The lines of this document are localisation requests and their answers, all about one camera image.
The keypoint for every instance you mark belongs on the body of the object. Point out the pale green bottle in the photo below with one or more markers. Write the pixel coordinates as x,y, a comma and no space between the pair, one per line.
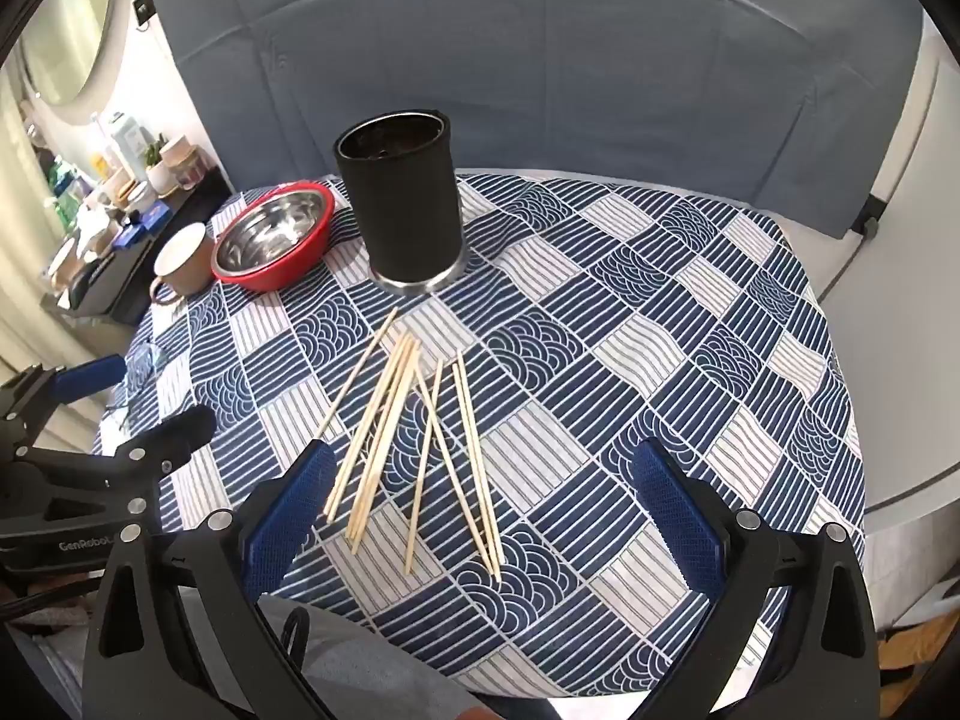
126,142

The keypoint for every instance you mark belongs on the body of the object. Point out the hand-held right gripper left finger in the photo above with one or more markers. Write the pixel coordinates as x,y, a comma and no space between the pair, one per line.
292,510

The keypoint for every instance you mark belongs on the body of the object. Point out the beige mug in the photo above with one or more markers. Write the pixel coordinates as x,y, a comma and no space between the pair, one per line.
187,262

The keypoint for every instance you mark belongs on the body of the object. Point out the beige curtain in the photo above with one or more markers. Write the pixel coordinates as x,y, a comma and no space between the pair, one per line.
30,330

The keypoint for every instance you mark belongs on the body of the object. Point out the person's grey-clad leg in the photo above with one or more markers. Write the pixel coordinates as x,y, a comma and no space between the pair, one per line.
390,660

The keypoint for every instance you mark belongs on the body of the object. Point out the black desk device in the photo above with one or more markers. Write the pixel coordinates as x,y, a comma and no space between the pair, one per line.
94,285

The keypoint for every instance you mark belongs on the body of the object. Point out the green plastic bottle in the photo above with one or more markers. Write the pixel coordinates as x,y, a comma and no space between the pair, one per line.
64,195

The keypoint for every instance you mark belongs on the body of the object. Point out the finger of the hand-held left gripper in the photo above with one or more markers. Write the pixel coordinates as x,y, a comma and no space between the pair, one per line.
180,435
90,379

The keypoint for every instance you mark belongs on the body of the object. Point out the red bowl with steel inside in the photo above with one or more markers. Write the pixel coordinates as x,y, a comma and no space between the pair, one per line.
274,236

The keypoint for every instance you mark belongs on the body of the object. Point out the blue white patterned tablecloth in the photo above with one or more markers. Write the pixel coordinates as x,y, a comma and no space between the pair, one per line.
600,360

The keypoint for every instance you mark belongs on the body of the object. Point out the small potted cactus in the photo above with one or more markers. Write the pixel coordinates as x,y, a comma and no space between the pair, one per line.
156,165

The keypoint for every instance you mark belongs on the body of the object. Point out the bunch of wooden chopsticks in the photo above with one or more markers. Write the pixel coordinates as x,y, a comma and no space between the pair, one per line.
379,424

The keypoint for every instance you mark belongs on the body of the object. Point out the glass jar with wooden lid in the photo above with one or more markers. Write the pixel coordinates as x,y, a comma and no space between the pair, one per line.
184,163

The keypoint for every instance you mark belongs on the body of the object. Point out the yellow bottle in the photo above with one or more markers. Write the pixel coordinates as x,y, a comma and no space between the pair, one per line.
99,165

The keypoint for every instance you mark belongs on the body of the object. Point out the black cylindrical utensil holder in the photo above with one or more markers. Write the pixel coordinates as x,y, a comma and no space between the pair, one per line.
409,217

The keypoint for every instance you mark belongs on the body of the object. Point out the blue box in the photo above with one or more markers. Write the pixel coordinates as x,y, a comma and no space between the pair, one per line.
154,217
129,238

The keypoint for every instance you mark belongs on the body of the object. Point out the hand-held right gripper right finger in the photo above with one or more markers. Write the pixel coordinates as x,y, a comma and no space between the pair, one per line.
675,514

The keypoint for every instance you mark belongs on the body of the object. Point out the black wall switch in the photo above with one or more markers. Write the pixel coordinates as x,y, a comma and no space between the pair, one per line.
142,9

